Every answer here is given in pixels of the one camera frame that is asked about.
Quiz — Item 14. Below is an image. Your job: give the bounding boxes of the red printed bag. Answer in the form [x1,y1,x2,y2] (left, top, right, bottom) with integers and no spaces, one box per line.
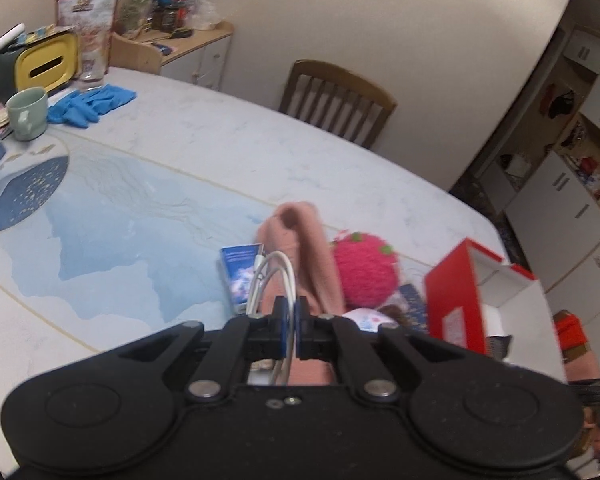
[55,0,121,36]

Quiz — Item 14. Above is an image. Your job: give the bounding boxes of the pink plush strawberry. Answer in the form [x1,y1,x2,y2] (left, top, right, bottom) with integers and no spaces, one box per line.
[330,230,402,311]

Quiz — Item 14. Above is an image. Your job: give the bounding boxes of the red cloth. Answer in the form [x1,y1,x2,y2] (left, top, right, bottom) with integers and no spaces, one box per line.
[552,310,591,366]

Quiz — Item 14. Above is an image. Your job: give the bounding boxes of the clear plastic bag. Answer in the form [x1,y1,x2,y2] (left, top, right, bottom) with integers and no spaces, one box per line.
[187,0,218,30]

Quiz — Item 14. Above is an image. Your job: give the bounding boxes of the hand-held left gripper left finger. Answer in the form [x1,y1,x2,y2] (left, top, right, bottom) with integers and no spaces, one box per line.
[115,296,290,406]

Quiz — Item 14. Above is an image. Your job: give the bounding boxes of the clear bag with green contents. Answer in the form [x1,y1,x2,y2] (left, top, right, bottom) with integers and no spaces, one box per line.
[115,0,156,36]

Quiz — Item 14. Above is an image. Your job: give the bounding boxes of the dark jar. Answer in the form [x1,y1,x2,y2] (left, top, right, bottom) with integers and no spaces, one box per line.
[152,5,186,32]

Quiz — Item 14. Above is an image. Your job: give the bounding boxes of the blue printed packet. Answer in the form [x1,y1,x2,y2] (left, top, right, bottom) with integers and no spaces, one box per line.
[219,242,266,316]

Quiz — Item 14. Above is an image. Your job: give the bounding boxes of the white cable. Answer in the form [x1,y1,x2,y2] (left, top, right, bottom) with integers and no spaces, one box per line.
[245,250,299,386]

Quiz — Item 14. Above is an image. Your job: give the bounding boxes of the pink knit sock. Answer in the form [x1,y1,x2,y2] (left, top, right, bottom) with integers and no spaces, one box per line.
[255,201,348,386]

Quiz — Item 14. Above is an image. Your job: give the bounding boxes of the pink fluffy garment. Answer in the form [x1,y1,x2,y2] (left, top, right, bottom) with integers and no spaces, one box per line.
[562,350,600,383]

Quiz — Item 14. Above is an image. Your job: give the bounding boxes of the white printed packet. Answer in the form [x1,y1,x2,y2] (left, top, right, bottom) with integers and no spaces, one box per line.
[342,308,398,333]

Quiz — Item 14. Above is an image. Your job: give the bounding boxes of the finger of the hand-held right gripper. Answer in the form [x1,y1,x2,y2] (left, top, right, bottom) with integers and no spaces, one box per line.
[567,380,600,411]

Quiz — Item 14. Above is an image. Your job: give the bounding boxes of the printed drinking glass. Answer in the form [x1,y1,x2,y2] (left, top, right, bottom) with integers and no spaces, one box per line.
[77,25,113,92]

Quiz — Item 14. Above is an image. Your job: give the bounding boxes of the yellow and green tissue box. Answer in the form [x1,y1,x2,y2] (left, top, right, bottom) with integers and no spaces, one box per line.
[0,30,81,101]

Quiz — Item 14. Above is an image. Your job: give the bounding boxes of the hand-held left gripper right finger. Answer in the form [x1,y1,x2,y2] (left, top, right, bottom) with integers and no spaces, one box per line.
[294,296,468,406]

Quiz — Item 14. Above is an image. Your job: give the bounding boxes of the white base cabinet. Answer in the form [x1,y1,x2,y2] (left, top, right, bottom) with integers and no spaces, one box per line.
[505,150,600,291]

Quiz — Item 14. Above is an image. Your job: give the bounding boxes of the blue rubber gloves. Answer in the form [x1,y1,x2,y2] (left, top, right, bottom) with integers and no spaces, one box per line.
[46,83,137,128]

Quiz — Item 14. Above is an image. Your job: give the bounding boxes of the green mug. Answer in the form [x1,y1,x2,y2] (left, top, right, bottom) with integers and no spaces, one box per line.
[6,86,48,142]

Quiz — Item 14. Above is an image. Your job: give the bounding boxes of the white wooden sideboard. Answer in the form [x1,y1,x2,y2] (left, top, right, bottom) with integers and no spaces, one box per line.
[112,20,235,92]

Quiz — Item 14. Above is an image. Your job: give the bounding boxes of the small light wooden chair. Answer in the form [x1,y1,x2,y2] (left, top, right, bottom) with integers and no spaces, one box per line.
[109,32,163,75]

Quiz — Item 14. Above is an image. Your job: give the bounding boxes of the white fridge with magnets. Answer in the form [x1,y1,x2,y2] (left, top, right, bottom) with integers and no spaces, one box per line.
[545,230,600,351]

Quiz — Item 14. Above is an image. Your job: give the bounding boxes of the row of kitchen countertop items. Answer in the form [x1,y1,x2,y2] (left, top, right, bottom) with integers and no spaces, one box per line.
[555,125,600,221]

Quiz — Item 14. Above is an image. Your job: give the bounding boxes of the brown slatted wooden chair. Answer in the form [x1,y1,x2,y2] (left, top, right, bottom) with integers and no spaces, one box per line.
[278,59,397,150]

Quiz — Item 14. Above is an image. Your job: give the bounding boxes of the white paper roll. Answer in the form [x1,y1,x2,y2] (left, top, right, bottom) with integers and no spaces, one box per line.
[0,22,26,66]

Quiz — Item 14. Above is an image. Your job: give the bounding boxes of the red cardboard box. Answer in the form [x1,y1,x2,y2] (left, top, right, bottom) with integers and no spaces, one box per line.
[424,239,566,381]

